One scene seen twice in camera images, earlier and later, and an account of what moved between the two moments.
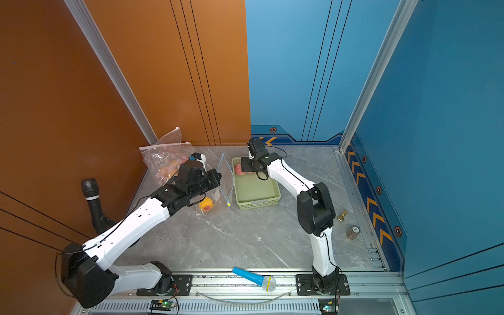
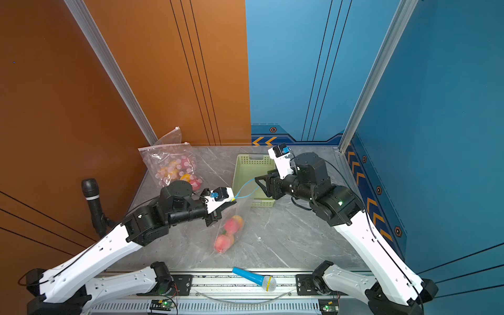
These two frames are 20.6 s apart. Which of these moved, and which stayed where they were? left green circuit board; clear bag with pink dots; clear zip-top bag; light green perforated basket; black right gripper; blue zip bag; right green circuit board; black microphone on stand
Moved: blue zip bag; black right gripper
Stayed: right green circuit board; black microphone on stand; clear zip-top bag; left green circuit board; clear bag with pink dots; light green perforated basket
